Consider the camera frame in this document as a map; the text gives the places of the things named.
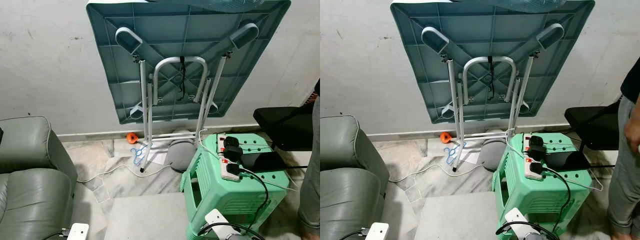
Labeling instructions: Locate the person in grey trousers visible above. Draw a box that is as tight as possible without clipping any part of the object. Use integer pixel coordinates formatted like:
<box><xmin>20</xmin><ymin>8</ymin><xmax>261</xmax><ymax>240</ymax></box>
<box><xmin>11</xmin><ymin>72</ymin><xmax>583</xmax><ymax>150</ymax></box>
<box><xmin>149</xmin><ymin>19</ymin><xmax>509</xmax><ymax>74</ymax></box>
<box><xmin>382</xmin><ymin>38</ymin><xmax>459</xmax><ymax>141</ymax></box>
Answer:
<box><xmin>298</xmin><ymin>80</ymin><xmax>321</xmax><ymax>240</ymax></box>
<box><xmin>607</xmin><ymin>65</ymin><xmax>640</xmax><ymax>240</ymax></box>

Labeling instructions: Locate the black power cable with plug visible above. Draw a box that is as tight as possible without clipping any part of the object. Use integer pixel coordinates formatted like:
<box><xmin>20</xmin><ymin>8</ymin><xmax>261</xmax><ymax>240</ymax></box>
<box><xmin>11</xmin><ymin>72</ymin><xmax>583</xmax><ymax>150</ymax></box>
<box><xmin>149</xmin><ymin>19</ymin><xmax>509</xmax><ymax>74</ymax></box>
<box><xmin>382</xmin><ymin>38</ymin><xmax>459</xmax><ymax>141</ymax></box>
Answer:
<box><xmin>231</xmin><ymin>163</ymin><xmax>271</xmax><ymax>232</ymax></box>
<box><xmin>531</xmin><ymin>161</ymin><xmax>572</xmax><ymax>232</ymax></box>

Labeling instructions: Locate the grey round pouf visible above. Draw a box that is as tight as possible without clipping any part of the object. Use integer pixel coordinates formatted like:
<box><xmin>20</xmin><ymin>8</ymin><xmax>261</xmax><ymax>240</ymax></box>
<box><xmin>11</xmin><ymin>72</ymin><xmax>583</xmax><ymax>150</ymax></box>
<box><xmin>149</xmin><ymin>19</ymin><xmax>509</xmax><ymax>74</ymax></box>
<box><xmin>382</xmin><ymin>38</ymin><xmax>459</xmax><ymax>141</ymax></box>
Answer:
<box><xmin>477</xmin><ymin>140</ymin><xmax>507</xmax><ymax>172</ymax></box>
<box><xmin>166</xmin><ymin>140</ymin><xmax>197</xmax><ymax>173</ymax></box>

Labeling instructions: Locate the teal plastic folding table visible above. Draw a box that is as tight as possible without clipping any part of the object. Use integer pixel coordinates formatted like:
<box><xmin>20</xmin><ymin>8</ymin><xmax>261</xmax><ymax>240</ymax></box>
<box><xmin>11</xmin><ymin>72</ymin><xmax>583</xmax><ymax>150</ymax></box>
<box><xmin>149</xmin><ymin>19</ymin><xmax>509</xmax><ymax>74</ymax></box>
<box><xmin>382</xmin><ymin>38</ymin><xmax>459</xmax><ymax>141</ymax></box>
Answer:
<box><xmin>86</xmin><ymin>0</ymin><xmax>292</xmax><ymax>174</ymax></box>
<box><xmin>390</xmin><ymin>0</ymin><xmax>596</xmax><ymax>173</ymax></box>

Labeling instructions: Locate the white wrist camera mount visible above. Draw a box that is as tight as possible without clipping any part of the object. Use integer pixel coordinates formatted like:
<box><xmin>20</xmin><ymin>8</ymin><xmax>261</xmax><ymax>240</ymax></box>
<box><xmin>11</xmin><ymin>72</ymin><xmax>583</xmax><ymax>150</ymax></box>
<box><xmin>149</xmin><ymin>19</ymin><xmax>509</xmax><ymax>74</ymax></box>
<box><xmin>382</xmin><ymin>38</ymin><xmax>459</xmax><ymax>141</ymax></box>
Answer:
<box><xmin>66</xmin><ymin>223</ymin><xmax>90</xmax><ymax>240</ymax></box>
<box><xmin>504</xmin><ymin>207</ymin><xmax>535</xmax><ymax>237</ymax></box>
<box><xmin>364</xmin><ymin>222</ymin><xmax>390</xmax><ymax>240</ymax></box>
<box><xmin>205</xmin><ymin>209</ymin><xmax>236</xmax><ymax>236</ymax></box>

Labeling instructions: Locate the white power strip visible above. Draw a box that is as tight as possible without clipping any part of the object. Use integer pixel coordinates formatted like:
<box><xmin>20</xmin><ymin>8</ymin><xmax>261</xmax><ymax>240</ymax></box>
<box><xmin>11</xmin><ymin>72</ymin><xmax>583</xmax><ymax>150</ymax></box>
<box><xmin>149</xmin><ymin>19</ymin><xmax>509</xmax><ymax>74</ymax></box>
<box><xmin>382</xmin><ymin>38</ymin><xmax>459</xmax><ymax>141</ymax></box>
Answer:
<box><xmin>216</xmin><ymin>134</ymin><xmax>242</xmax><ymax>182</ymax></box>
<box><xmin>522</xmin><ymin>134</ymin><xmax>546</xmax><ymax>181</ymax></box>

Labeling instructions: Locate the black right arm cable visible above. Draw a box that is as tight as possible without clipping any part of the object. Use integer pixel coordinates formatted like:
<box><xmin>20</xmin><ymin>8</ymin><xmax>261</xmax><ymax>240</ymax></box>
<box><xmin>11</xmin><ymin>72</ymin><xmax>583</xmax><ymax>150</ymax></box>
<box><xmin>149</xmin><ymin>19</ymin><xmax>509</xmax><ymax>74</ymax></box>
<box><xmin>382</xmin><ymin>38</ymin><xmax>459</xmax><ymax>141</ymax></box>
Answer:
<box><xmin>496</xmin><ymin>221</ymin><xmax>560</xmax><ymax>240</ymax></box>
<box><xmin>196</xmin><ymin>222</ymin><xmax>266</xmax><ymax>240</ymax></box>

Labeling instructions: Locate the flat black box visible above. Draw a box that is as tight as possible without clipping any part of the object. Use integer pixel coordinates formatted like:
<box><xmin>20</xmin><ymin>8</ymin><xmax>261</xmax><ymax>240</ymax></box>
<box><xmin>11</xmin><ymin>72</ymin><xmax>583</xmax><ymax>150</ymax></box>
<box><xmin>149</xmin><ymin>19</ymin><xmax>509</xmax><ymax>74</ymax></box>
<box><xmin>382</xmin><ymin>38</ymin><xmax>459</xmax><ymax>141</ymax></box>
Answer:
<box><xmin>545</xmin><ymin>150</ymin><xmax>591</xmax><ymax>171</ymax></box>
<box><xmin>243</xmin><ymin>151</ymin><xmax>287</xmax><ymax>172</ymax></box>

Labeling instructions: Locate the blue clothes hanger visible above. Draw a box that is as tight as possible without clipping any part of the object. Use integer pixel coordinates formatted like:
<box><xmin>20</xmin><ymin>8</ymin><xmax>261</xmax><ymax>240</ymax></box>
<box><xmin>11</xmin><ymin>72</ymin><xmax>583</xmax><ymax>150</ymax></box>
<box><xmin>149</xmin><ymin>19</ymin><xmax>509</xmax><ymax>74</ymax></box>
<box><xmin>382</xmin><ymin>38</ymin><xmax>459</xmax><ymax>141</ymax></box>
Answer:
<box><xmin>131</xmin><ymin>143</ymin><xmax>152</xmax><ymax>167</ymax></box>
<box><xmin>444</xmin><ymin>142</ymin><xmax>467</xmax><ymax>166</ymax></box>

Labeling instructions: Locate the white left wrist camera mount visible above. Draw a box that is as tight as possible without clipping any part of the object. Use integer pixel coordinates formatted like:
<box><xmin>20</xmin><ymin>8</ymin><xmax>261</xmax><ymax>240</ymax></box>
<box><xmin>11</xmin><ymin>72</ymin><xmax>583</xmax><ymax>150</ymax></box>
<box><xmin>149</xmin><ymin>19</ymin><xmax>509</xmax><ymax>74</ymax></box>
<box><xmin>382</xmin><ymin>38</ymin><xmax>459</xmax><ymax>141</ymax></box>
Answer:
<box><xmin>364</xmin><ymin>222</ymin><xmax>390</xmax><ymax>240</ymax></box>
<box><xmin>66</xmin><ymin>223</ymin><xmax>90</xmax><ymax>240</ymax></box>

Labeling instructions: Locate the white paper sheet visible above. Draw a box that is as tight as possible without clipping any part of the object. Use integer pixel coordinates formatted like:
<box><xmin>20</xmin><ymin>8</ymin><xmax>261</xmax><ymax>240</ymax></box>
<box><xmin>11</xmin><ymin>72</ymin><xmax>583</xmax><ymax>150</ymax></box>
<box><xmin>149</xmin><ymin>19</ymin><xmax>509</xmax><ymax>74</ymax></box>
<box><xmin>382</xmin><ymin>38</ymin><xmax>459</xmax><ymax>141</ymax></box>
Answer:
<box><xmin>452</xmin><ymin>145</ymin><xmax>481</xmax><ymax>165</ymax></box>
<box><xmin>132</xmin><ymin>142</ymin><xmax>168</xmax><ymax>166</ymax></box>

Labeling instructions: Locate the grey green leather sofa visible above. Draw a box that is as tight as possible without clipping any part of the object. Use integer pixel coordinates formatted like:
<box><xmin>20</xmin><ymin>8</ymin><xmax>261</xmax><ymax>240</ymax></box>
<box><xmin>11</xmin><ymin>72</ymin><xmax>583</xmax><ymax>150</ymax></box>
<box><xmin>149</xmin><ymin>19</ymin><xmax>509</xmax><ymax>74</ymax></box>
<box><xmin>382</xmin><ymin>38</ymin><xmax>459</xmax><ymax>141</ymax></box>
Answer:
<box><xmin>0</xmin><ymin>116</ymin><xmax>78</xmax><ymax>240</ymax></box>
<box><xmin>320</xmin><ymin>115</ymin><xmax>391</xmax><ymax>240</ymax></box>

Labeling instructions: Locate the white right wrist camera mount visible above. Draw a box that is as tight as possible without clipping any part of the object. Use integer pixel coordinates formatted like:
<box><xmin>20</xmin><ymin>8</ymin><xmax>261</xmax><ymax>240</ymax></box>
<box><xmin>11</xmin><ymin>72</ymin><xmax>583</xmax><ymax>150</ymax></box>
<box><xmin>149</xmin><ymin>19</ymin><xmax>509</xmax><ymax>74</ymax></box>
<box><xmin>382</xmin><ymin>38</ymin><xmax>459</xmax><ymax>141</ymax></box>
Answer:
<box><xmin>504</xmin><ymin>207</ymin><xmax>535</xmax><ymax>237</ymax></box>
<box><xmin>205</xmin><ymin>209</ymin><xmax>236</xmax><ymax>236</ymax></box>

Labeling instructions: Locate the thin white cable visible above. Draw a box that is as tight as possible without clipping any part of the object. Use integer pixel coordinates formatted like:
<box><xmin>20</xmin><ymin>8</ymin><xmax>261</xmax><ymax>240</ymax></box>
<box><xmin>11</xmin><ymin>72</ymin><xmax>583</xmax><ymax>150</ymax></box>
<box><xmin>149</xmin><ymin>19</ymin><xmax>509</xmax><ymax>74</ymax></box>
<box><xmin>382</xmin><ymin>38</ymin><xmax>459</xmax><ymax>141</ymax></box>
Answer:
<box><xmin>77</xmin><ymin>162</ymin><xmax>173</xmax><ymax>183</ymax></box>
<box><xmin>389</xmin><ymin>162</ymin><xmax>483</xmax><ymax>182</ymax></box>

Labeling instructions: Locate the black padded chair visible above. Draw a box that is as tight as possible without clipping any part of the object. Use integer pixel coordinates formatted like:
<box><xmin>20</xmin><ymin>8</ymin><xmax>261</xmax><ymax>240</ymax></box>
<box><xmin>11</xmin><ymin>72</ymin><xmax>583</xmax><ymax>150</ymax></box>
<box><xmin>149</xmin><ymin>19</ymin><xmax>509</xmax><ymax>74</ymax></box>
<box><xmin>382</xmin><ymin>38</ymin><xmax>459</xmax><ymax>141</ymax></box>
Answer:
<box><xmin>252</xmin><ymin>106</ymin><xmax>315</xmax><ymax>152</ymax></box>
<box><xmin>564</xmin><ymin>102</ymin><xmax>623</xmax><ymax>151</ymax></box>

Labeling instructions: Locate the green plastic stool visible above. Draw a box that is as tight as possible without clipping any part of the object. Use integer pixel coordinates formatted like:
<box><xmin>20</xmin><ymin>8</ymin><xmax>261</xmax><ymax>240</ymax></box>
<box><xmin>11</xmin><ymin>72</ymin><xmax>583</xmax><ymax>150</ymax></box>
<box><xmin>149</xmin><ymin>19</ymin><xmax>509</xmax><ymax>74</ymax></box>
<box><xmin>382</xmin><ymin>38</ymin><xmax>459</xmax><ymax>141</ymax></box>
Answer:
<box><xmin>492</xmin><ymin>131</ymin><xmax>593</xmax><ymax>239</ymax></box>
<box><xmin>180</xmin><ymin>132</ymin><xmax>291</xmax><ymax>240</ymax></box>

